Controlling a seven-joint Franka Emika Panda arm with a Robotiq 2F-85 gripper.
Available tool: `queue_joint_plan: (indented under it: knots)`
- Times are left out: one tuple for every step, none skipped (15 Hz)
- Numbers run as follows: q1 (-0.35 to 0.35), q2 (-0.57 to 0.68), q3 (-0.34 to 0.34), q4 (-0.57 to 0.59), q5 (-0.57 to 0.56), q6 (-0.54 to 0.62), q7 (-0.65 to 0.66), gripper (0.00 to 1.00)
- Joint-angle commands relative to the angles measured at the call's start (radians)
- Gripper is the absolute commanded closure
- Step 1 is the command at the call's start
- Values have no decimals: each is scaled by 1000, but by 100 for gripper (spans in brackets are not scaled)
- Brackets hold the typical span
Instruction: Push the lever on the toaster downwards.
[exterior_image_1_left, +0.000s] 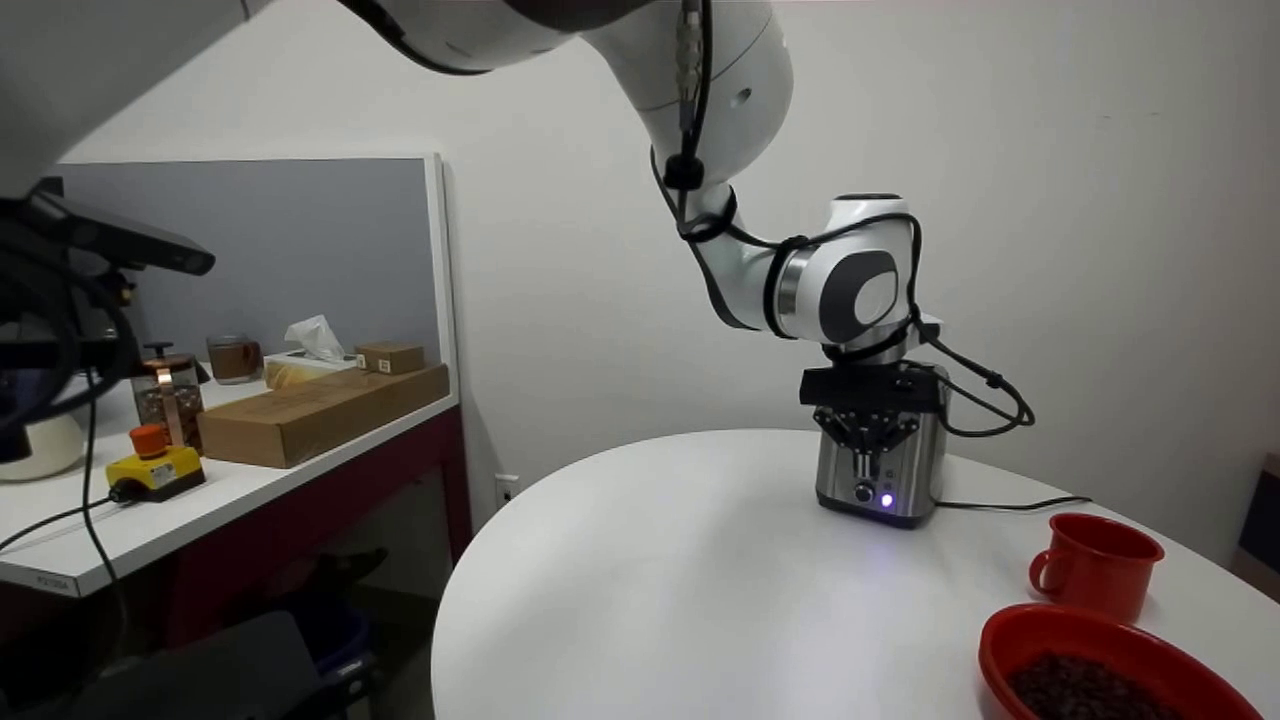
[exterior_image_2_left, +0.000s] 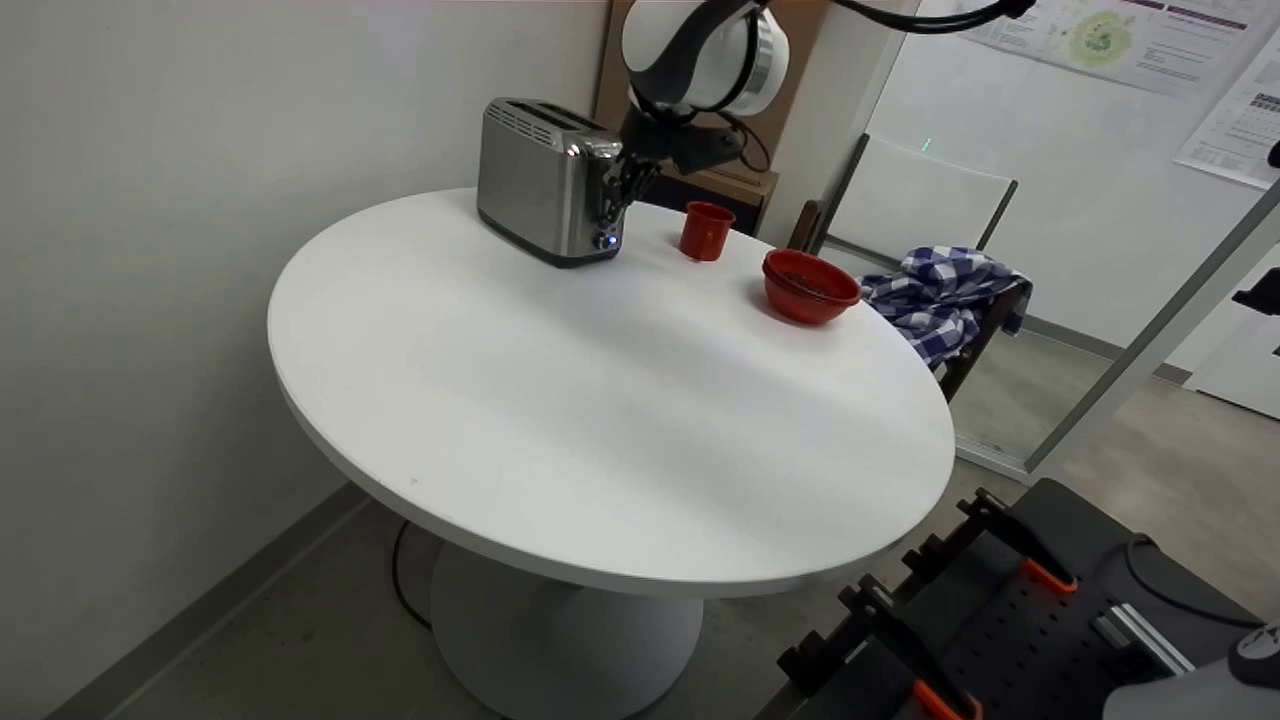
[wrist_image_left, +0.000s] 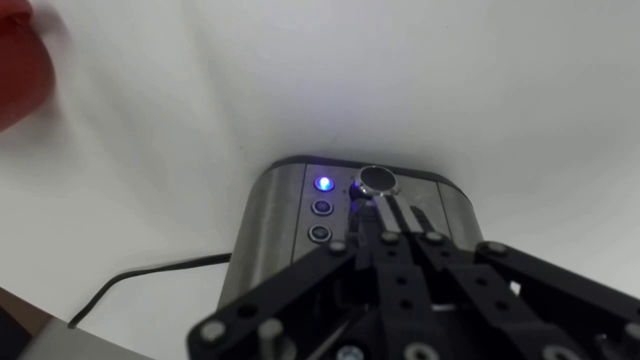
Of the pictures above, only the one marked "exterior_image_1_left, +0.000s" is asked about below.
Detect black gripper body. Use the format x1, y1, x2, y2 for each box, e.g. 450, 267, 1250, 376
795, 360, 945, 421

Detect stainless steel toaster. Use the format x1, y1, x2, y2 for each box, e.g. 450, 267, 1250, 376
813, 360, 957, 531

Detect red plastic cup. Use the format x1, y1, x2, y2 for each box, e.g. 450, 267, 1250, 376
1026, 509, 1169, 626

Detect red plastic bowl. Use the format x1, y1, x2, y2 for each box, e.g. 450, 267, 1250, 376
975, 600, 1263, 720

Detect dark coffee beans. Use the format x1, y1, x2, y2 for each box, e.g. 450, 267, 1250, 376
1005, 648, 1193, 720

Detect dark furniture edge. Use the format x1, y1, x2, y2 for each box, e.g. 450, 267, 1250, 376
1232, 452, 1280, 579

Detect small wooden box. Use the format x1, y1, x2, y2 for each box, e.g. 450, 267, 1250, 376
355, 338, 434, 380

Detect flat cardboard box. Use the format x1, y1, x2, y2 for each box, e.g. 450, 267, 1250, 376
192, 362, 458, 471

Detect tissue box with tissue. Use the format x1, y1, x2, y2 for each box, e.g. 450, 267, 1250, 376
259, 312, 369, 394

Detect grey partition panel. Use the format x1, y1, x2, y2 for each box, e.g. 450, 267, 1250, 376
54, 153, 466, 407

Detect glass french press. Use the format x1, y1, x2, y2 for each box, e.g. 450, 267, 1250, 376
128, 338, 214, 452

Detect black office chair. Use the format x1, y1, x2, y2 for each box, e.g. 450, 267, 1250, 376
54, 604, 385, 720

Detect yellow toy car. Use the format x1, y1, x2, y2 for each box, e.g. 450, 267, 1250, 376
106, 421, 208, 509

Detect white round container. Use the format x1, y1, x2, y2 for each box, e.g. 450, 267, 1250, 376
0, 399, 93, 483

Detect grey toaster power cord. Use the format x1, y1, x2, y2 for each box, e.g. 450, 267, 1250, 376
931, 490, 1096, 517

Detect white desk with red frame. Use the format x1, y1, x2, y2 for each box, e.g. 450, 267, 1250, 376
0, 376, 476, 642

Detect black stereo camera bar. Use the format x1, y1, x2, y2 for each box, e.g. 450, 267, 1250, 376
15, 183, 221, 281

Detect thin black cable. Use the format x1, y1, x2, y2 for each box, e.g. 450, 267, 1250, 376
0, 362, 128, 591

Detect black camera stand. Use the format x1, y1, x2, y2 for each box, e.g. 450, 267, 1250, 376
0, 196, 147, 468

